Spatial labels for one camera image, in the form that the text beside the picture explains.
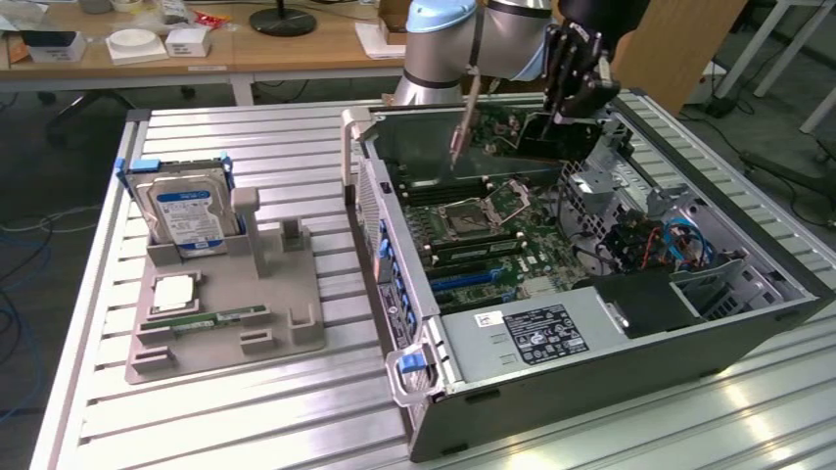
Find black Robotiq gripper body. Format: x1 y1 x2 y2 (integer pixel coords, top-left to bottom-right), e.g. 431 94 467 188
558 0 656 51

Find graphics card with black fan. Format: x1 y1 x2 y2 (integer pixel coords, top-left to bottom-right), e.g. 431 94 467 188
448 72 604 171

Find blue expansion slot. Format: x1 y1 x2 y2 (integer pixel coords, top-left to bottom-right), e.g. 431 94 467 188
427 267 496 291

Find wooden cabinet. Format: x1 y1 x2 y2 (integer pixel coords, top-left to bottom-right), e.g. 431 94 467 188
547 0 751 115

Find black power brick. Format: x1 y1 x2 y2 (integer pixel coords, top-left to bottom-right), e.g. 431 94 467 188
703 96 740 119

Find open metal socket cover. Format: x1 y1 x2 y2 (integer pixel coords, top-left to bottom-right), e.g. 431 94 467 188
482 176 532 225

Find brown cardboard box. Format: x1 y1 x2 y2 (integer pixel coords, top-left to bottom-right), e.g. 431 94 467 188
376 0 414 34

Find white paper stack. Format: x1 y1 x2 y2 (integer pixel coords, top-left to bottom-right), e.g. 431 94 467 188
354 22 411 61

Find CPU socket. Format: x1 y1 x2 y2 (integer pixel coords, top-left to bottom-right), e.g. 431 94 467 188
436 198 502 244

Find green motherboard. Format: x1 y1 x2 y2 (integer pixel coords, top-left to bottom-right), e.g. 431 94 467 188
384 164 612 314

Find installed RAM stick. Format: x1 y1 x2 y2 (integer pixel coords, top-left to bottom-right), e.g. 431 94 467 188
427 234 528 265

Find metal disk bay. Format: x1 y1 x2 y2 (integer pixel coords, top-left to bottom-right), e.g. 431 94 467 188
670 257 786 322

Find black round lamp base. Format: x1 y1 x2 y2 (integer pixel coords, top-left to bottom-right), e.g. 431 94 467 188
248 0 319 37

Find grey power supply unit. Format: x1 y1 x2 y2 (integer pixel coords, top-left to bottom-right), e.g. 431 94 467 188
436 286 634 384

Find open black PC case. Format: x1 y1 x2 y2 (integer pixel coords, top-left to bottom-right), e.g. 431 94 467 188
340 87 836 464

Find red packet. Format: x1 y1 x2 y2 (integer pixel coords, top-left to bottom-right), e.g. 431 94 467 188
194 11 235 31

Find small white labelled box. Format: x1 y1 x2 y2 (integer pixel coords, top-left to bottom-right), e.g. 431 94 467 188
163 26 215 58

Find hard disk with blue label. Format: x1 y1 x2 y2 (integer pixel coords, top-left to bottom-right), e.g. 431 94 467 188
126 165 234 259

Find grey printed parts rack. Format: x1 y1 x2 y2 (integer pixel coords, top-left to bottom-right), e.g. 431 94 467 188
123 186 328 386

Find white square round-topped box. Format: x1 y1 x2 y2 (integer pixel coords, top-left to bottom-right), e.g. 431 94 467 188
104 27 171 67

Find blue disk carrier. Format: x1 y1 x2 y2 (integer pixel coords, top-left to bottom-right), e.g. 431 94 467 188
114 150 235 195

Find wooden desk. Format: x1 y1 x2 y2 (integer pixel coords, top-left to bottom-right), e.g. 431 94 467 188
0 0 590 107

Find silver CPU chip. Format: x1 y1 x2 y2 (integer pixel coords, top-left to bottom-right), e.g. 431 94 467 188
148 276 198 314

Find green RAM stick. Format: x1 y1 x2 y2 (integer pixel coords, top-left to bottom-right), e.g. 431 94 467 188
140 305 270 333

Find white box with dark top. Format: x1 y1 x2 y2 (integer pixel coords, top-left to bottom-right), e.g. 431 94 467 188
18 29 90 64

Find white table frame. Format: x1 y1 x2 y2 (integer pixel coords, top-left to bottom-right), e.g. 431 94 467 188
712 0 836 134

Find blue wire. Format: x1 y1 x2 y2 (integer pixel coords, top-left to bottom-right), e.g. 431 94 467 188
660 217 719 270

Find red wire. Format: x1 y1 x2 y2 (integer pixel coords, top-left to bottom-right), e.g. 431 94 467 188
636 222 675 268

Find blue floor cable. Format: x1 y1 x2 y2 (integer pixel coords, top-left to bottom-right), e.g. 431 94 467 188
0 229 58 422

